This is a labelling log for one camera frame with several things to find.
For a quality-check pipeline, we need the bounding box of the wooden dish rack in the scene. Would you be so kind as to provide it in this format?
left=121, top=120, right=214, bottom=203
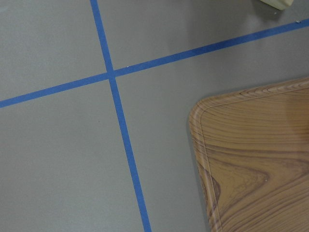
left=260, top=0, right=294, bottom=10

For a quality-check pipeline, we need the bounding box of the wood grain tray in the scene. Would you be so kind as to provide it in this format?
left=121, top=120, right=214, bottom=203
left=189, top=78, right=309, bottom=232

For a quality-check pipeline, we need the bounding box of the long blue tape line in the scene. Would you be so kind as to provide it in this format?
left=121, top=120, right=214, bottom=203
left=0, top=19, right=309, bottom=108

